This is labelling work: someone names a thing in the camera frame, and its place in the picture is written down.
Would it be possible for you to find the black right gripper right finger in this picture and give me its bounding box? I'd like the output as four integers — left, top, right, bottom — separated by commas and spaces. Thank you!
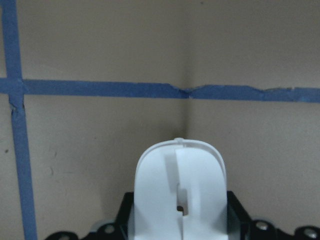
227, 190, 252, 240

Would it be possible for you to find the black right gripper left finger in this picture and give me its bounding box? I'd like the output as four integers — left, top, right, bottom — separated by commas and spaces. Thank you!
114, 192, 135, 240

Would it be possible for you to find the white computer mouse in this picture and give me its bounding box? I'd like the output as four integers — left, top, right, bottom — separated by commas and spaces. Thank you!
128, 138, 228, 240

